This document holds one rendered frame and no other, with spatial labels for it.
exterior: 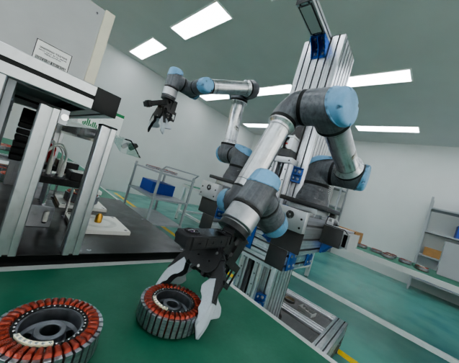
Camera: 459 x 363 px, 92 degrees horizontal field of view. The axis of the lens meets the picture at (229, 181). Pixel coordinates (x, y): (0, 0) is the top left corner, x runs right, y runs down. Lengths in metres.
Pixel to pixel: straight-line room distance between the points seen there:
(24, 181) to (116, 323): 0.30
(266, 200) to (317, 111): 0.35
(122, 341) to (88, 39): 0.61
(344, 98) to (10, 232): 0.81
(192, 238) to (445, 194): 6.73
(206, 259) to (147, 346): 0.16
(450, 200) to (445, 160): 0.92
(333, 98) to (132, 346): 0.70
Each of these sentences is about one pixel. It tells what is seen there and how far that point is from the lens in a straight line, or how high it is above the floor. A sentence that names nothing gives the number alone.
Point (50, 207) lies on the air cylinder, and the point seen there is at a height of 0.82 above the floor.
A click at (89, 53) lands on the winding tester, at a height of 1.21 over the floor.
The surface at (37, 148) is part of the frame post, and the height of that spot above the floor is 0.97.
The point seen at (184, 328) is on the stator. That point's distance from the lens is 0.43.
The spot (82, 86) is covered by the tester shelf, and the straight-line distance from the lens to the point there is 0.52.
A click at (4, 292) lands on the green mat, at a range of 0.51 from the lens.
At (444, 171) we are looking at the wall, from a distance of 7.05.
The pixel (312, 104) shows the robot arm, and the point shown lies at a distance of 0.74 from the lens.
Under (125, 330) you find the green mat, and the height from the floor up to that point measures 0.75.
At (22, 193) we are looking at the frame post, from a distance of 0.55.
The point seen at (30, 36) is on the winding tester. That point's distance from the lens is 0.67.
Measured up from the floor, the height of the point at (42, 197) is 0.84.
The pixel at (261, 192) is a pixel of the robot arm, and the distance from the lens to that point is 0.49.
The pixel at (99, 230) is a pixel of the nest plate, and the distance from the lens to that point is 0.73.
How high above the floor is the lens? 1.01
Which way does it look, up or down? 1 degrees up
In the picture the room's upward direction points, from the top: 17 degrees clockwise
